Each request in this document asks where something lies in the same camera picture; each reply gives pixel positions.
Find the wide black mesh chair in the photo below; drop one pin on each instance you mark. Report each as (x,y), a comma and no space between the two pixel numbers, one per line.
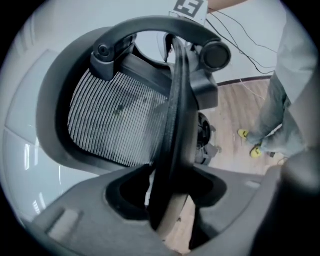
(55,100)

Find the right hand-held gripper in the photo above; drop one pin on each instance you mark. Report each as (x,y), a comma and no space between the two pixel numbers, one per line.
(191,7)

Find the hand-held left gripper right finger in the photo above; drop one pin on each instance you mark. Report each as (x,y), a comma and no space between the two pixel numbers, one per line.
(237,212)

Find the yellow shoe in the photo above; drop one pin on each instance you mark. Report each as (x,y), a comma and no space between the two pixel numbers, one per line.
(243,133)
(255,152)

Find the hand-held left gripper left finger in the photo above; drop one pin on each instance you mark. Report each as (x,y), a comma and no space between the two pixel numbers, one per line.
(95,225)

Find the person's right forearm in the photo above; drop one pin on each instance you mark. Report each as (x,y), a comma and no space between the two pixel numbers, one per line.
(225,3)

